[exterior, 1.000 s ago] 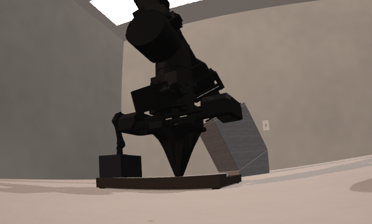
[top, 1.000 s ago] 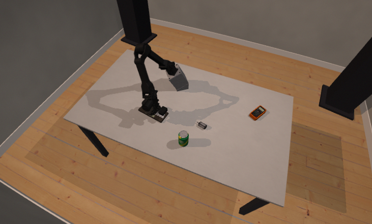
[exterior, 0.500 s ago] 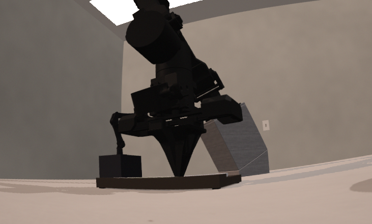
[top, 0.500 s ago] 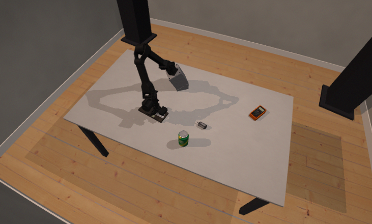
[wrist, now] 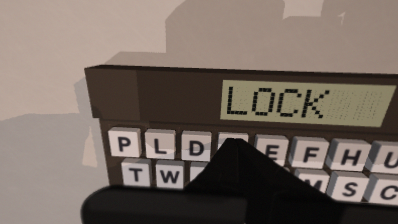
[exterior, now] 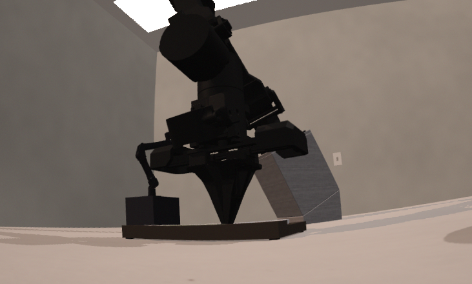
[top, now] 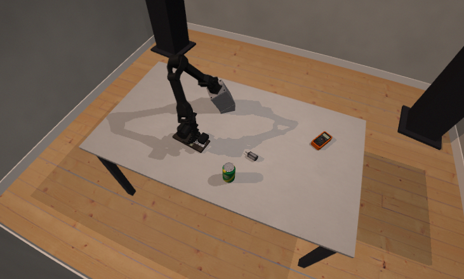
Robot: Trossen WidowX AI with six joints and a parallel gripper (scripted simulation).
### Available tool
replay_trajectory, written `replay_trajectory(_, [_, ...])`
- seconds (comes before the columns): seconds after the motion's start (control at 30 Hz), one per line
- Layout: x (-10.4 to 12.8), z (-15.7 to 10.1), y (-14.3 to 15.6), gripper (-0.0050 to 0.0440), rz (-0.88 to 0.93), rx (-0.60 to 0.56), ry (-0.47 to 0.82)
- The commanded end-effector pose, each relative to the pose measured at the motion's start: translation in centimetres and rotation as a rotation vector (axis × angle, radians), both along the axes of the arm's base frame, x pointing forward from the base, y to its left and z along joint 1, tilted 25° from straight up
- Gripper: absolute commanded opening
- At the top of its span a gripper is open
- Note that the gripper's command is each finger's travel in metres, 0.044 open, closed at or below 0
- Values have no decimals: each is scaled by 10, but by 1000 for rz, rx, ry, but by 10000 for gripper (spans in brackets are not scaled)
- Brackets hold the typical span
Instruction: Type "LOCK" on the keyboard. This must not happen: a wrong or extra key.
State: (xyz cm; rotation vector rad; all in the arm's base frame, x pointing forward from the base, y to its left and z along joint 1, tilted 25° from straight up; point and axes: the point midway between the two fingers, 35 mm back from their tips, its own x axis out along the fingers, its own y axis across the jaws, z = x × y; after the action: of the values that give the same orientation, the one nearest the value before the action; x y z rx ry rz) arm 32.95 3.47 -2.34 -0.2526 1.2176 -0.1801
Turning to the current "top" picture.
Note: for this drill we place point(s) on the orange digital multimeter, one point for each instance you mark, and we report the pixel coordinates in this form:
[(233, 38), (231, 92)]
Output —
[(321, 140)]

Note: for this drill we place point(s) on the green and yellow drink can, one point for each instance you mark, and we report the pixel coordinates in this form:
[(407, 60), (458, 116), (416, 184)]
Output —
[(228, 172)]

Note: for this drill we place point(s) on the dark brown keyboard case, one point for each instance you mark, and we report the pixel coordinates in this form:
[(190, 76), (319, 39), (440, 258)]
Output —
[(196, 145)]

